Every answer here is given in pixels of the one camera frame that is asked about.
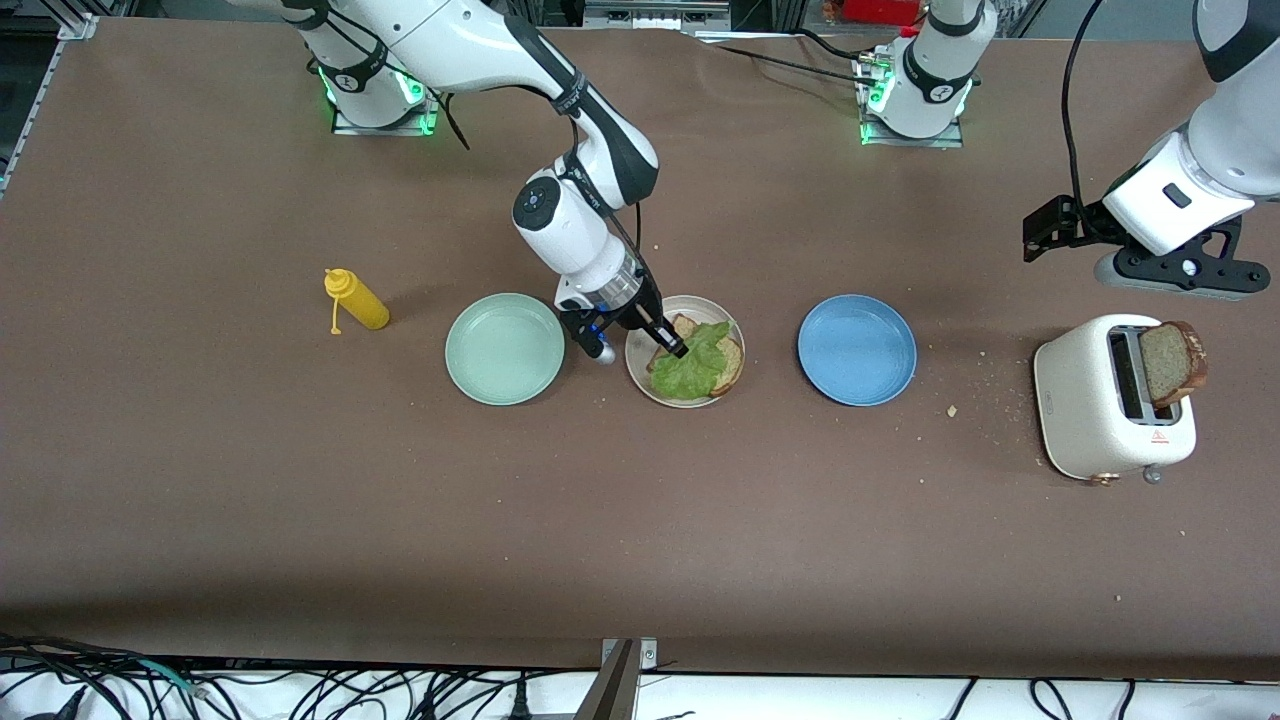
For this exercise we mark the white toaster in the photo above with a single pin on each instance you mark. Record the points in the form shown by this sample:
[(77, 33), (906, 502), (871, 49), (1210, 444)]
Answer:
[(1075, 400)]

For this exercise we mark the brown bread slice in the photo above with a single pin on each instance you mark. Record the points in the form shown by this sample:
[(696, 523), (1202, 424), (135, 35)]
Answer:
[(733, 362), (1170, 362)]

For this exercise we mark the mint green plate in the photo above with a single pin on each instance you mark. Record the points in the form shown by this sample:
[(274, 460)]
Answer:
[(505, 350)]

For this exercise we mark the green lettuce leaf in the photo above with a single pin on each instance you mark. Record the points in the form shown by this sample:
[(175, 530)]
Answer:
[(690, 375)]

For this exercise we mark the blue plate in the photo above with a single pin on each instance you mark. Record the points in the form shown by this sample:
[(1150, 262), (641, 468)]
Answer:
[(857, 350)]

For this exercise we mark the aluminium frame profile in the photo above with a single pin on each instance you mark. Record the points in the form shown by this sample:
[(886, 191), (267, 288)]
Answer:
[(650, 18)]

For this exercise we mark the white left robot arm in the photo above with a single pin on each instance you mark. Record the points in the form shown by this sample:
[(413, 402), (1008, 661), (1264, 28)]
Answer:
[(1240, 140)]

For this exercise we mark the red background object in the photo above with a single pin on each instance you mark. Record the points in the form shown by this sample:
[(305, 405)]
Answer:
[(880, 10)]

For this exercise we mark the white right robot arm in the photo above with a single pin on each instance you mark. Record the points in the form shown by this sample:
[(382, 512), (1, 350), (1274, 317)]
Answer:
[(470, 45)]

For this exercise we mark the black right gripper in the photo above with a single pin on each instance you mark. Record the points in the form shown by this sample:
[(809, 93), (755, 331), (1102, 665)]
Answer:
[(640, 311)]

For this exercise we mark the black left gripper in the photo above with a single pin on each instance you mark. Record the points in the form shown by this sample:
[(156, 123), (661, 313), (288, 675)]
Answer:
[(1076, 226)]

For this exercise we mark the small metal edge bracket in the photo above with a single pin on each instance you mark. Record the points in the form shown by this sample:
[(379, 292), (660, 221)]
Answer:
[(648, 655)]

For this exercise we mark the black power plug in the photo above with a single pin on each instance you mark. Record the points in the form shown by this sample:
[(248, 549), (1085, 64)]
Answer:
[(520, 705)]

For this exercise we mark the beige plate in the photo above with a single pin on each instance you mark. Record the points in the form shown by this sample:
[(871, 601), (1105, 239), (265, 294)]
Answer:
[(636, 368)]

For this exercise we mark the grey metal post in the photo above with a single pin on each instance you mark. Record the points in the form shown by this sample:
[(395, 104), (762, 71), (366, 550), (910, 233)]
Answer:
[(610, 695)]

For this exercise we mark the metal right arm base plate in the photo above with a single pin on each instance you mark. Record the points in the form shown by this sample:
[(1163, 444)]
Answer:
[(380, 131)]

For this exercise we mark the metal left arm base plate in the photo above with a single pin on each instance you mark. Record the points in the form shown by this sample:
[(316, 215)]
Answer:
[(910, 143)]

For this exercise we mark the yellow mustard squeeze bottle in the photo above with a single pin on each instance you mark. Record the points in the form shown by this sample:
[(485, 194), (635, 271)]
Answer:
[(365, 308)]

